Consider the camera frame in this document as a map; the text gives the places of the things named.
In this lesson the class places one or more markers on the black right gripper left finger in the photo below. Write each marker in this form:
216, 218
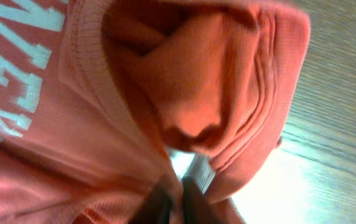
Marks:
157, 206

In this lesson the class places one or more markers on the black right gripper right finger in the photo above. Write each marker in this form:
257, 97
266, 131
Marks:
196, 209

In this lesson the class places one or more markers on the red t-shirt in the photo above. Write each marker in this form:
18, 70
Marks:
99, 99

